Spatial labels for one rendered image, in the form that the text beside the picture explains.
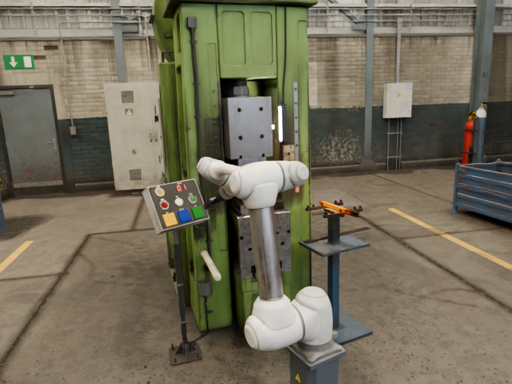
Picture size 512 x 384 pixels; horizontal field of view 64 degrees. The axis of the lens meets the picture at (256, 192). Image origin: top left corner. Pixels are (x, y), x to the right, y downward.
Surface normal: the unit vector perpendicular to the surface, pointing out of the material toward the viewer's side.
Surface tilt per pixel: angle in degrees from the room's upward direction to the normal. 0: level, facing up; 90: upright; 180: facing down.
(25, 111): 90
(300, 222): 90
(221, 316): 90
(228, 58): 90
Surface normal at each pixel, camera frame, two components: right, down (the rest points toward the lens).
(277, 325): 0.37, -0.06
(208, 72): 0.30, 0.19
